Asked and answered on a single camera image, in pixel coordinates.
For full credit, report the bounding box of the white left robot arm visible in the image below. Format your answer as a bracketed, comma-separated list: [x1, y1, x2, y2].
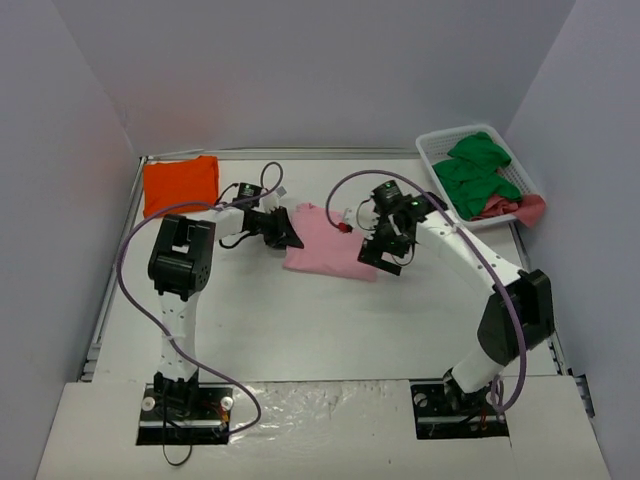
[148, 183, 304, 418]

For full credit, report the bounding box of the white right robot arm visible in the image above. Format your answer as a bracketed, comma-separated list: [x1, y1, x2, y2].
[344, 180, 555, 413]

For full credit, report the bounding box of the white plastic basket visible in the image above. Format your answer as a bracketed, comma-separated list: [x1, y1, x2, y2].
[416, 125, 546, 230]

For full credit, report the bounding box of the green t shirt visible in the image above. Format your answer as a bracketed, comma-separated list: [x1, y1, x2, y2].
[433, 132, 522, 220]

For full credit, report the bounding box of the folded orange t shirt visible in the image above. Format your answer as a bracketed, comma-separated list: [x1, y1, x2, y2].
[143, 155, 219, 218]

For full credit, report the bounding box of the dark pink t shirt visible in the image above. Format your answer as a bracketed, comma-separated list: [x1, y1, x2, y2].
[473, 194, 546, 228]

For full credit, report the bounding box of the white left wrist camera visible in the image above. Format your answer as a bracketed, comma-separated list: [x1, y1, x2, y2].
[261, 186, 287, 213]

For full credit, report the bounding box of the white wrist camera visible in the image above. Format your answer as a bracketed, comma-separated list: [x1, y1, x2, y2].
[340, 199, 380, 237]
[261, 186, 287, 213]

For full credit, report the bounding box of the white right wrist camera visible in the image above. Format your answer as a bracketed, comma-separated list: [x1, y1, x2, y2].
[340, 199, 380, 237]

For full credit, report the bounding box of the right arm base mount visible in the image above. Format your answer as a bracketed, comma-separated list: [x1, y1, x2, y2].
[410, 380, 509, 441]

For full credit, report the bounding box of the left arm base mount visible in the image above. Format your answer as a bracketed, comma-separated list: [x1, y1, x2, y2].
[136, 384, 234, 446]

